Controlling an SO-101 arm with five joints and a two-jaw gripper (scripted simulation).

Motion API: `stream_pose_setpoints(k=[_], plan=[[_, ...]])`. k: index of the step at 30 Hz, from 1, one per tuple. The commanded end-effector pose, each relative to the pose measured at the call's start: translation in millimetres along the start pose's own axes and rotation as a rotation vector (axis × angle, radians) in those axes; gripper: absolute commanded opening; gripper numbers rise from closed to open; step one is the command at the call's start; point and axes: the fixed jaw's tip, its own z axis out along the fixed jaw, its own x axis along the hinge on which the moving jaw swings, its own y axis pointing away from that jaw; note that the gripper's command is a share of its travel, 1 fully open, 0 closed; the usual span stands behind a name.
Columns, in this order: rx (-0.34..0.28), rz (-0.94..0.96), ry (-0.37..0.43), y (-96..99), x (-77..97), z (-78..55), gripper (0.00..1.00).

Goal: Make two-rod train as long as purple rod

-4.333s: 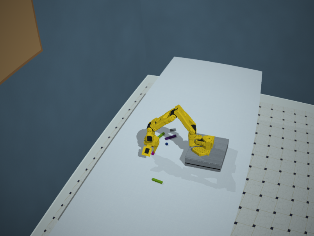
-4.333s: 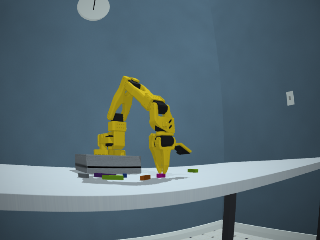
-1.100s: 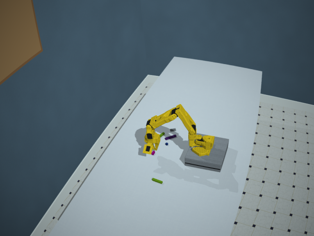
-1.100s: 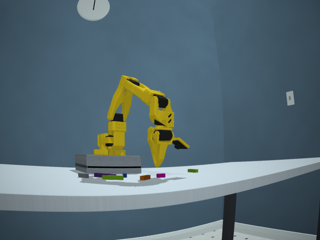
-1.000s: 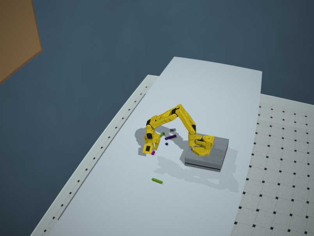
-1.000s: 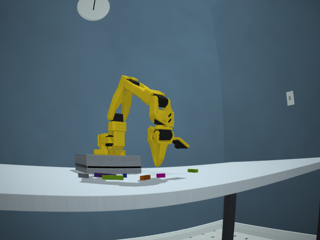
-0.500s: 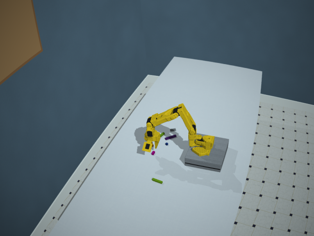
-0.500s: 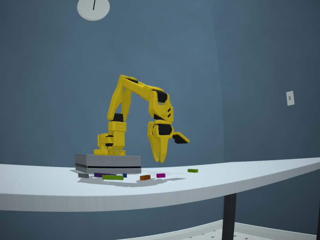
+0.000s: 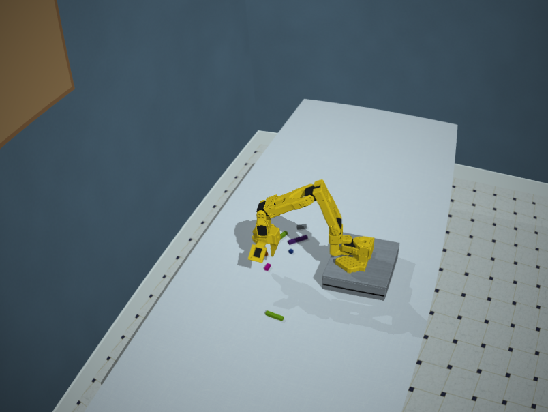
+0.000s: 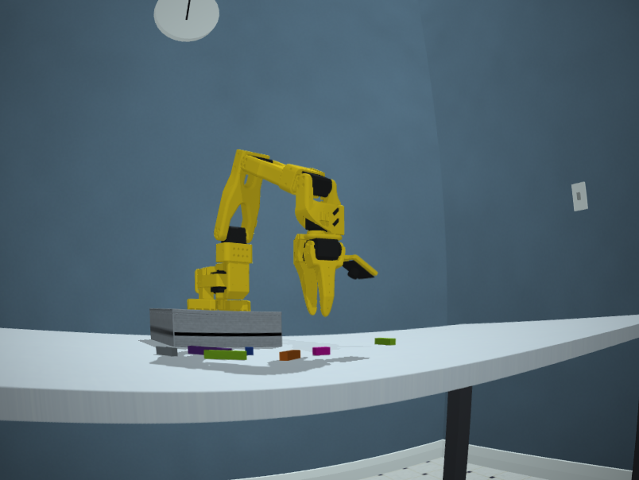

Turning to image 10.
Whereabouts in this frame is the dark grey rod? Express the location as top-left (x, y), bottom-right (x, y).
top-left (156, 346), bottom-right (178, 356)

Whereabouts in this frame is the magenta rod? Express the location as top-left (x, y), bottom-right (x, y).
top-left (312, 346), bottom-right (331, 355)

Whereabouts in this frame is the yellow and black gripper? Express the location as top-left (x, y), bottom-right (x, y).
top-left (293, 230), bottom-right (378, 317)

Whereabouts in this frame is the dark purple rod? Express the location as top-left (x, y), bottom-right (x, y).
top-left (188, 346), bottom-right (232, 355)

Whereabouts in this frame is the lime green rod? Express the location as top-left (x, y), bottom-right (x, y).
top-left (203, 350), bottom-right (247, 360)
top-left (374, 338), bottom-right (396, 345)

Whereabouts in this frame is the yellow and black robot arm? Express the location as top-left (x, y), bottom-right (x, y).
top-left (187, 149), bottom-right (344, 311)

